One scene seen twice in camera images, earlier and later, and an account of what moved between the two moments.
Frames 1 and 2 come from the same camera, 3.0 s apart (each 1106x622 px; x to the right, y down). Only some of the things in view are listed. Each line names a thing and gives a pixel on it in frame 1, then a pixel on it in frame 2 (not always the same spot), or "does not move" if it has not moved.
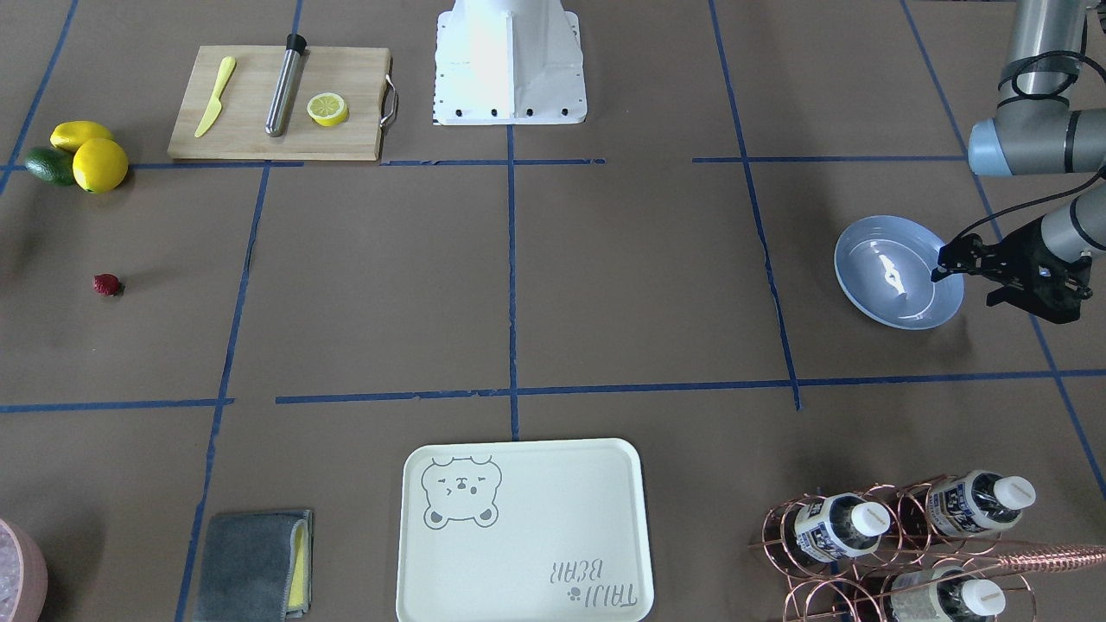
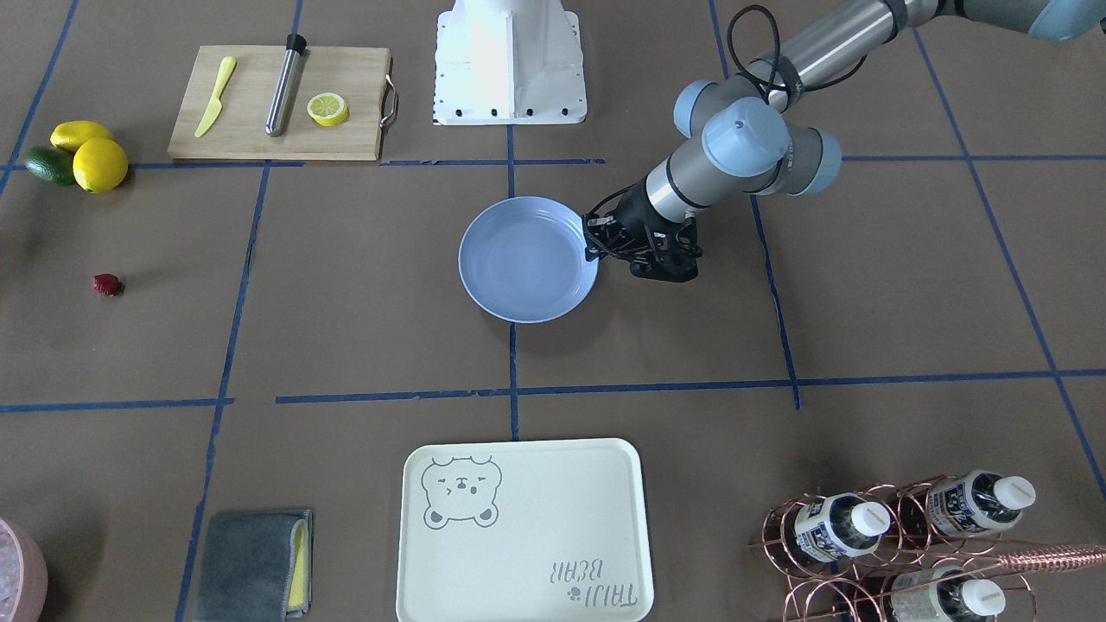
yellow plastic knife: x=226 y=71 does not move
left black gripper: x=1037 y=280 -> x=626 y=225
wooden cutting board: x=221 y=98 does not move
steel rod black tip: x=285 y=85 does not move
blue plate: x=884 y=266 -> x=522 y=259
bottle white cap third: x=962 y=599 does not move
